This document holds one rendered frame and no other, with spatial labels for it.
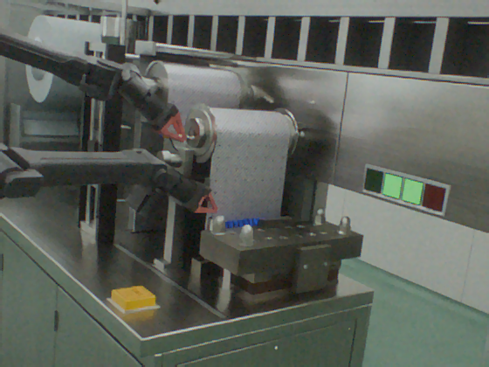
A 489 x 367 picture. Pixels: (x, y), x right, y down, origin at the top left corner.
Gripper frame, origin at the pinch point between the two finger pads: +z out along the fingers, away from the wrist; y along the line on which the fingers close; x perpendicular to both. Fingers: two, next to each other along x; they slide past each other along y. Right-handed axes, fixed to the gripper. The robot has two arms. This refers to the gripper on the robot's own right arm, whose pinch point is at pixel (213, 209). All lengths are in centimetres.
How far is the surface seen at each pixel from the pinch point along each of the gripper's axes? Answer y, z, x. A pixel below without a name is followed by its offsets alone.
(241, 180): 0.2, 2.8, 9.9
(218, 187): 0.3, -2.2, 5.1
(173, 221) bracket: -8.0, -3.1, -7.5
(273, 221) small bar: 6.3, 13.8, 5.1
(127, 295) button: 11.0, -16.1, -26.1
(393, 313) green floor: -101, 240, 16
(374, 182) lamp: 24.2, 20.4, 24.9
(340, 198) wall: -207, 258, 82
